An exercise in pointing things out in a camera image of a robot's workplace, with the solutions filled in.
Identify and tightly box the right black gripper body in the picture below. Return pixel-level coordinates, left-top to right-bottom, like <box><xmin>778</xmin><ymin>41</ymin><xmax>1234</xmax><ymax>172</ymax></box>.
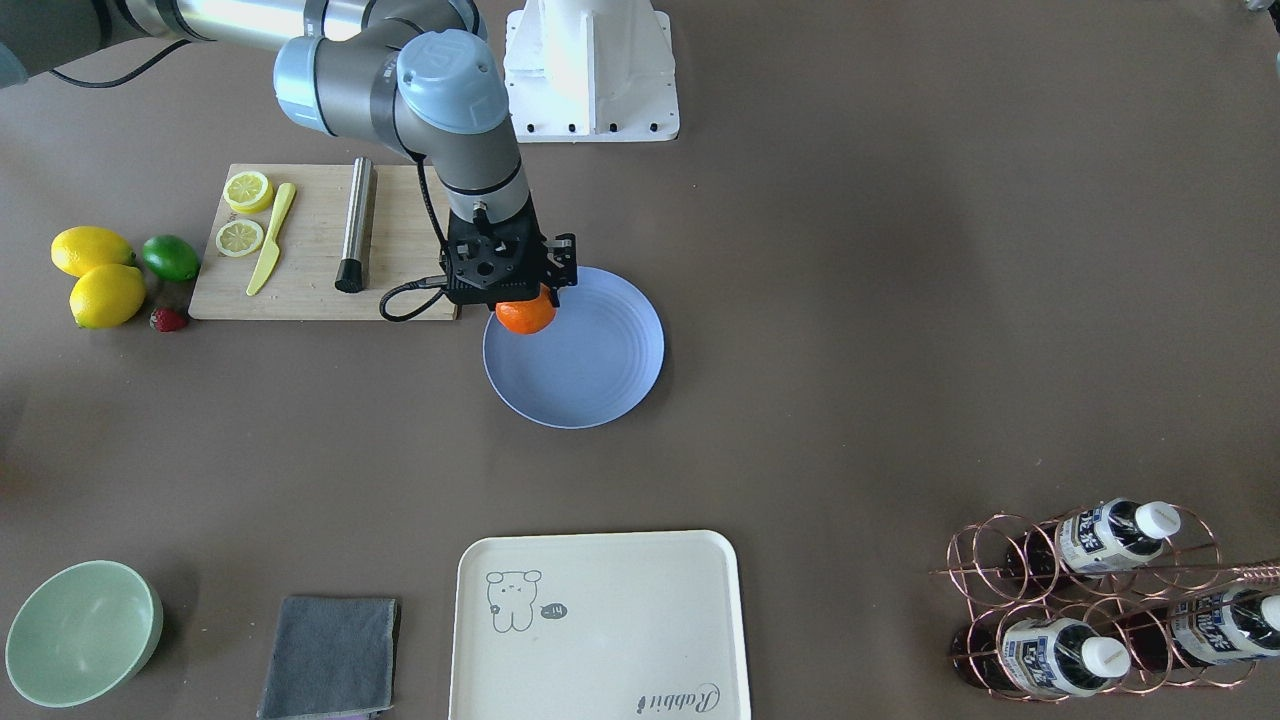
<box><xmin>442</xmin><ymin>205</ymin><xmax>550</xmax><ymax>306</ymax></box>

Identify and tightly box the orange fruit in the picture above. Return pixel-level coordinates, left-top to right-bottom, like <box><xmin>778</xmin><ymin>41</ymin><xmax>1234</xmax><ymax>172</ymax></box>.
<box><xmin>493</xmin><ymin>284</ymin><xmax>558</xmax><ymax>334</ymax></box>

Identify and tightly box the blue plate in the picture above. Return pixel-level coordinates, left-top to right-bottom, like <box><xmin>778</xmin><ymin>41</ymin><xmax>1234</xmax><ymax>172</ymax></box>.
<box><xmin>483</xmin><ymin>266</ymin><xmax>666</xmax><ymax>429</ymax></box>

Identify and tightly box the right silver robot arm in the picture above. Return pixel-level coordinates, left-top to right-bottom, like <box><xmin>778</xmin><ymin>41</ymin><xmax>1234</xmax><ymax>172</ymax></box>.
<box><xmin>1</xmin><ymin>1</ymin><xmax>577</xmax><ymax>309</ymax></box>

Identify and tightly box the steel cylinder muddler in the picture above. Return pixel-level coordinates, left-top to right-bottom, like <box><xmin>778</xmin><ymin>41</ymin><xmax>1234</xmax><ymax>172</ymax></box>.
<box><xmin>334</xmin><ymin>156</ymin><xmax>378</xmax><ymax>293</ymax></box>

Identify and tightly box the wooden cutting board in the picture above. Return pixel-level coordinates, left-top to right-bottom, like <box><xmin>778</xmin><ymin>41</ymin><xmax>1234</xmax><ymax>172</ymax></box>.
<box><xmin>189</xmin><ymin>163</ymin><xmax>442</xmax><ymax>322</ymax></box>

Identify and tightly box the yellow plastic knife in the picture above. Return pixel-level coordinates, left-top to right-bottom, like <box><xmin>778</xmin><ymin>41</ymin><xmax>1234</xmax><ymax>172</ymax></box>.
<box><xmin>244</xmin><ymin>182</ymin><xmax>297</xmax><ymax>297</ymax></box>

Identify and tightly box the lemon slice upper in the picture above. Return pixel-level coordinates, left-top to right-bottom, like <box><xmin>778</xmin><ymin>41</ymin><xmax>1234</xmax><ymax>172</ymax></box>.
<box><xmin>221</xmin><ymin>170</ymin><xmax>275</xmax><ymax>214</ymax></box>

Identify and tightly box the lemon slice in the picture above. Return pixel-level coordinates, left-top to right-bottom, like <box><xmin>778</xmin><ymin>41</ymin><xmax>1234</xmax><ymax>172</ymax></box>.
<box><xmin>214</xmin><ymin>218</ymin><xmax>266</xmax><ymax>258</ymax></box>
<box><xmin>221</xmin><ymin>170</ymin><xmax>275</xmax><ymax>214</ymax></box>

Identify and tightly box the lemon slice lower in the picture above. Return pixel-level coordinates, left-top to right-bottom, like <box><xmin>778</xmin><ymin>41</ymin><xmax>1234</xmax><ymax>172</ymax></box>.
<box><xmin>214</xmin><ymin>218</ymin><xmax>266</xmax><ymax>258</ymax></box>

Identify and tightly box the green lime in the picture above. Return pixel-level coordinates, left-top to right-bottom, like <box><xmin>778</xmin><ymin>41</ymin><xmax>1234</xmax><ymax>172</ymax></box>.
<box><xmin>140</xmin><ymin>234</ymin><xmax>201</xmax><ymax>282</ymax></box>

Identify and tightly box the red strawberry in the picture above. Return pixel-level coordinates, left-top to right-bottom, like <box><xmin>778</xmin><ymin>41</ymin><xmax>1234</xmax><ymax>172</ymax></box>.
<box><xmin>148</xmin><ymin>307</ymin><xmax>189</xmax><ymax>333</ymax></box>

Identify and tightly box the cream rabbit tray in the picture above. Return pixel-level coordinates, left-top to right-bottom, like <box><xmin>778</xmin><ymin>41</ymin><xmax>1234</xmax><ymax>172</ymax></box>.
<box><xmin>448</xmin><ymin>530</ymin><xmax>753</xmax><ymax>719</ymax></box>

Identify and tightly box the yellow lemon outer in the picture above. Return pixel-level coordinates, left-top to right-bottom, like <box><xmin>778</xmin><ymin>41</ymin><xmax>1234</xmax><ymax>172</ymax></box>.
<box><xmin>69</xmin><ymin>264</ymin><xmax>146</xmax><ymax>329</ymax></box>

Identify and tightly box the yellow lemon near board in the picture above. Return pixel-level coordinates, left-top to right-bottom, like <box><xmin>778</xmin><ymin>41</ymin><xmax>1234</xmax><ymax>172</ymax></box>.
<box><xmin>50</xmin><ymin>225</ymin><xmax>134</xmax><ymax>278</ymax></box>

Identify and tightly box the grey folded cloth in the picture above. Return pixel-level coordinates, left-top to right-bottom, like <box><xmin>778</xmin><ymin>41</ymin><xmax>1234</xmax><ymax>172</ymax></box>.
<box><xmin>256</xmin><ymin>594</ymin><xmax>401</xmax><ymax>719</ymax></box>

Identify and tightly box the mint green bowl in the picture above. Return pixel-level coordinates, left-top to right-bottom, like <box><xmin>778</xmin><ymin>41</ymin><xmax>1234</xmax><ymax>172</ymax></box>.
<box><xmin>4</xmin><ymin>560</ymin><xmax>163</xmax><ymax>708</ymax></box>

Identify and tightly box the dark bottle white cap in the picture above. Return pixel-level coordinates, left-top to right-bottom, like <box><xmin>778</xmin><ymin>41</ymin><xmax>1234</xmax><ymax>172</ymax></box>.
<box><xmin>948</xmin><ymin>618</ymin><xmax>1132</xmax><ymax>701</ymax></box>

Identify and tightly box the white pedestal column base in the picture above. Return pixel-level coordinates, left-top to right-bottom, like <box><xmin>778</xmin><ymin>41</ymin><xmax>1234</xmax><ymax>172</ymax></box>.
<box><xmin>503</xmin><ymin>1</ymin><xmax>681</xmax><ymax>143</ymax></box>

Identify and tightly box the copper wire bottle rack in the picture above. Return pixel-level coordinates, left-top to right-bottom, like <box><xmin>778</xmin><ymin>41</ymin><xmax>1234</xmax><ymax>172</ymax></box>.
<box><xmin>943</xmin><ymin>502</ymin><xmax>1277</xmax><ymax>703</ymax></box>

